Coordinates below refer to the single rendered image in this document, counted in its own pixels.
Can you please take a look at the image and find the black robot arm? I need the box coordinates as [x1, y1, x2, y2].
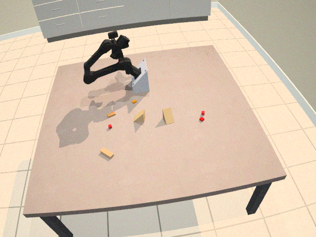
[83, 35, 141, 84]

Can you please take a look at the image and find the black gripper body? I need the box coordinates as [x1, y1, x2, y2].
[108, 31, 123, 60]

